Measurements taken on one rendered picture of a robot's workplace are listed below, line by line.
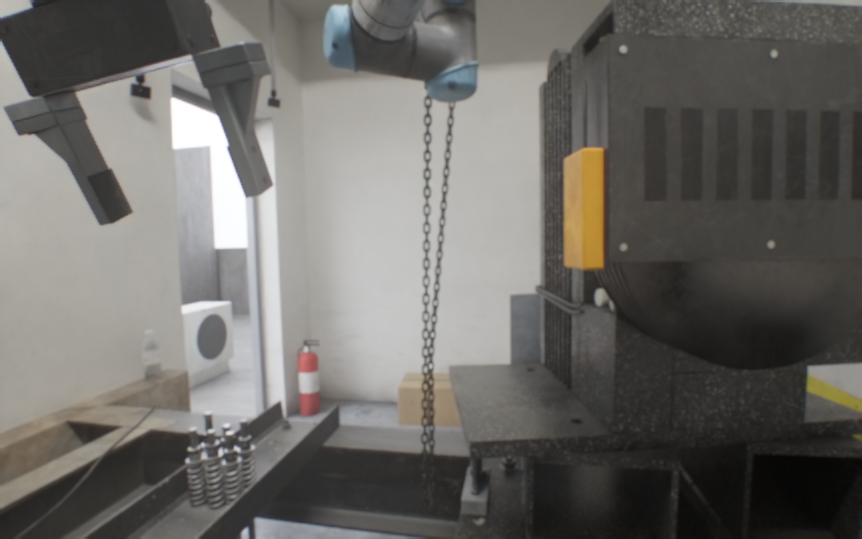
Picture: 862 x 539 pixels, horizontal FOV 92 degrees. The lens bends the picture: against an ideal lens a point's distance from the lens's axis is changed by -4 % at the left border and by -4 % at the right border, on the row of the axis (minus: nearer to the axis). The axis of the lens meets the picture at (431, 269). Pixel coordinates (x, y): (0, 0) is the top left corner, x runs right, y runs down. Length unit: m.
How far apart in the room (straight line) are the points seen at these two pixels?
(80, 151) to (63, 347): 1.60
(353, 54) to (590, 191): 0.35
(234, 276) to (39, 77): 7.88
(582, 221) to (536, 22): 2.90
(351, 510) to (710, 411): 1.03
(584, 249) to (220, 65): 0.46
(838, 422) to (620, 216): 0.61
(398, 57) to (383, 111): 2.75
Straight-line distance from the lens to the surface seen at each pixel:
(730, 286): 0.71
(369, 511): 1.48
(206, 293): 8.11
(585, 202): 0.61
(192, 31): 0.36
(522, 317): 1.35
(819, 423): 1.04
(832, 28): 1.04
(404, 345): 3.32
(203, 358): 4.41
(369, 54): 0.62
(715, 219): 0.68
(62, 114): 0.43
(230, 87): 0.36
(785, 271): 0.76
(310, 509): 1.53
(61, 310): 1.98
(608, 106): 0.63
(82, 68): 0.39
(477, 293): 3.15
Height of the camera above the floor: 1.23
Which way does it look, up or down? 4 degrees down
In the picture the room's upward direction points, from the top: 1 degrees counter-clockwise
